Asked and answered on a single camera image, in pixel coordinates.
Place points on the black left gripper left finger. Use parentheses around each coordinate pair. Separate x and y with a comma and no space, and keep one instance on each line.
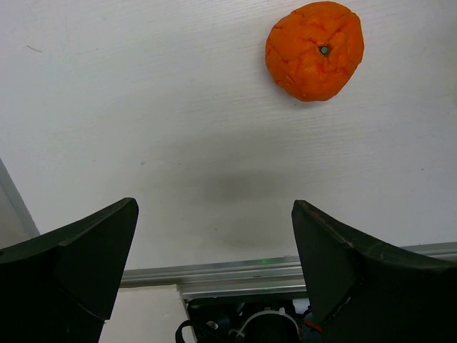
(62,286)

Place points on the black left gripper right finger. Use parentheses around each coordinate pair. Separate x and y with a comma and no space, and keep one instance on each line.
(362,289)

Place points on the orange fake mandarin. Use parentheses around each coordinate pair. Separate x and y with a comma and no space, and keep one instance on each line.
(314,51)

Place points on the aluminium table frame rail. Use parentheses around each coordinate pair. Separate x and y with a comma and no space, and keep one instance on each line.
(281,275)

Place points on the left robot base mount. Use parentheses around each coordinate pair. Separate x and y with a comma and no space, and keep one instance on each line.
(250,319)

